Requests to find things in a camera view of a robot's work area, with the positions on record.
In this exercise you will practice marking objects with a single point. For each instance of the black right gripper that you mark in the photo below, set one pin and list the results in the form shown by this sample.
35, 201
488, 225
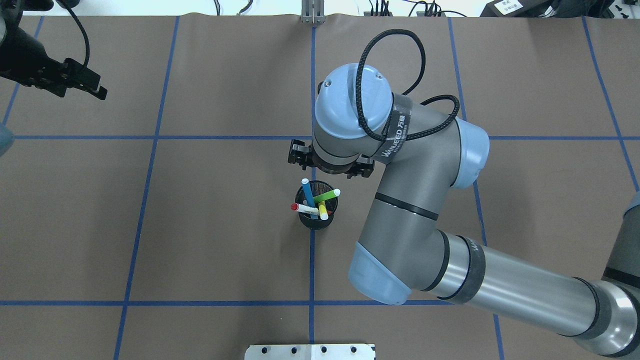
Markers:
299, 154

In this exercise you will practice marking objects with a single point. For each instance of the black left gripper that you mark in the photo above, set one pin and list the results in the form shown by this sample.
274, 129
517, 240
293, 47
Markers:
27, 62

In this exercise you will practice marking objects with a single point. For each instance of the blue marker pen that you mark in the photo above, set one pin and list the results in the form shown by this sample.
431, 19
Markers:
306, 188

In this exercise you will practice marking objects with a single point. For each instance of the red marker pen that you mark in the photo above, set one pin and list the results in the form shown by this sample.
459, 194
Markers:
304, 209

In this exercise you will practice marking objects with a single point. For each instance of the green marker pen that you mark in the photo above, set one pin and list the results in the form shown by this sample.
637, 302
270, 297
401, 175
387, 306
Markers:
331, 194

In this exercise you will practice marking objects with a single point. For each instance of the yellow marker pen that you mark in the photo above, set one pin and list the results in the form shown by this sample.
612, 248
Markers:
323, 213

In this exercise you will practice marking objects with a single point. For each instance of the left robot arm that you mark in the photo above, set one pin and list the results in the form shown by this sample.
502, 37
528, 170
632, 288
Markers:
12, 13

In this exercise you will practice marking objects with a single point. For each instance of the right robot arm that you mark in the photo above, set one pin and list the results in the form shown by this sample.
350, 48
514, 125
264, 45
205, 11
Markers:
359, 121

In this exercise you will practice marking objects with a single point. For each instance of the aluminium frame post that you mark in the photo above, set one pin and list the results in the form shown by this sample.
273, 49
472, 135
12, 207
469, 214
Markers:
313, 12

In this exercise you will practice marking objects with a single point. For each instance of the metal base plate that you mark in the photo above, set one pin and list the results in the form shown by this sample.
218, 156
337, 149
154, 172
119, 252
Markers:
323, 351

